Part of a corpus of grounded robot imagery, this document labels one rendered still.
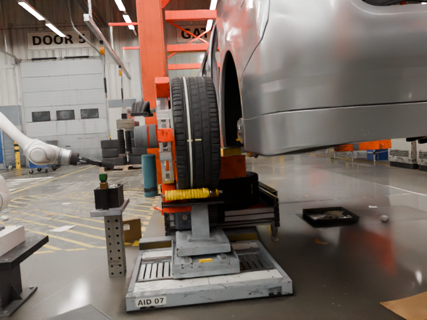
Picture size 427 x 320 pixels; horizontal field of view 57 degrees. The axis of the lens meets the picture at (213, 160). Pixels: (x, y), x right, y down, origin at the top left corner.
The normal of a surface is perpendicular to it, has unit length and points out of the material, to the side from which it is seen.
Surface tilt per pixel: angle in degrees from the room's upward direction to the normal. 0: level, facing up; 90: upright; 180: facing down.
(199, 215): 90
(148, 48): 90
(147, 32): 90
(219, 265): 90
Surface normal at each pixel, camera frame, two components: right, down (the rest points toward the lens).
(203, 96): 0.05, -0.53
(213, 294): 0.11, 0.06
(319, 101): -0.22, 0.35
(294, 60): -0.54, 0.24
